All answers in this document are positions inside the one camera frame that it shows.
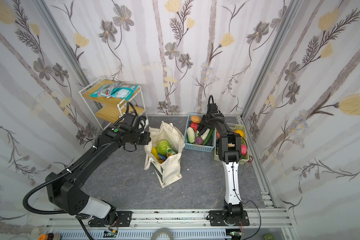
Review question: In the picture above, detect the white wire two-tier shelf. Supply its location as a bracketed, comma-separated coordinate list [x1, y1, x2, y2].
[79, 76, 148, 130]

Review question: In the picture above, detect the white chinese cabbage toy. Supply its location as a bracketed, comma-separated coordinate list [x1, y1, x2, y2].
[201, 128, 210, 141]

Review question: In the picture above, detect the green cabbage toy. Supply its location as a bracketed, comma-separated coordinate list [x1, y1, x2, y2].
[157, 140, 173, 156]

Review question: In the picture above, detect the cream canvas grocery bag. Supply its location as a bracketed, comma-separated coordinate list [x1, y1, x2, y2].
[144, 122, 185, 188]

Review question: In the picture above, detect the red teal snack packet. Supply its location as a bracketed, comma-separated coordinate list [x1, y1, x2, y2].
[90, 82, 123, 98]

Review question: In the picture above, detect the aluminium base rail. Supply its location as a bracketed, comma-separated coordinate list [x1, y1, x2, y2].
[44, 208, 298, 240]

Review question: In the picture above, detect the orange fruit toy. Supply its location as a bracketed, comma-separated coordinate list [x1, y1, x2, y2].
[235, 130, 245, 138]

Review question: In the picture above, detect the pink dragon fruit toy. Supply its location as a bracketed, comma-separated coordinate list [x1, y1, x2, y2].
[241, 145, 248, 156]

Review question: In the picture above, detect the yellow banana toy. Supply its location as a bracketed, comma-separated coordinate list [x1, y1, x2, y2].
[151, 147, 160, 161]

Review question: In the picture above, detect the red bell pepper toy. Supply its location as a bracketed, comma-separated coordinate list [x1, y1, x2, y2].
[190, 122, 198, 132]

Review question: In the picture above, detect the blue candy bar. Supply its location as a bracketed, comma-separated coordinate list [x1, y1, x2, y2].
[158, 154, 167, 163]

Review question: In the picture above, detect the purple onion toy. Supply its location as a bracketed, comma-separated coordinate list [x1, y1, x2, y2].
[195, 137, 204, 145]

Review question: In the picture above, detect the green snack packet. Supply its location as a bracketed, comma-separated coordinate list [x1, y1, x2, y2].
[166, 147, 177, 158]

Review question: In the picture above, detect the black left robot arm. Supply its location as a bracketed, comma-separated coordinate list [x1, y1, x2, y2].
[23, 102, 151, 228]

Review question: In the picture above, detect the white radish toy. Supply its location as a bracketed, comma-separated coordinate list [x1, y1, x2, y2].
[187, 127, 196, 144]

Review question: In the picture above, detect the blue plastic vegetable basket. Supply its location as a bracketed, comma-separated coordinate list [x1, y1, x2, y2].
[185, 113, 216, 152]

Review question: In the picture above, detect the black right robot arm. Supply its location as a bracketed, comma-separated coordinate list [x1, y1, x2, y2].
[205, 96, 250, 227]

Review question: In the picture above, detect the brown potato toy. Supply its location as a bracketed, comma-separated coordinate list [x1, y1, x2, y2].
[190, 115, 202, 124]

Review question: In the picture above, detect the green plastic fruit basket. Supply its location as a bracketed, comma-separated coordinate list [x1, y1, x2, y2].
[214, 123, 249, 165]

